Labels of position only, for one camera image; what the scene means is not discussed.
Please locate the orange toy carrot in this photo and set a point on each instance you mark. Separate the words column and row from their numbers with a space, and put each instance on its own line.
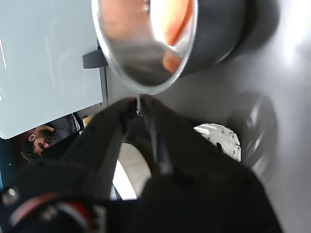
column 177, row 24

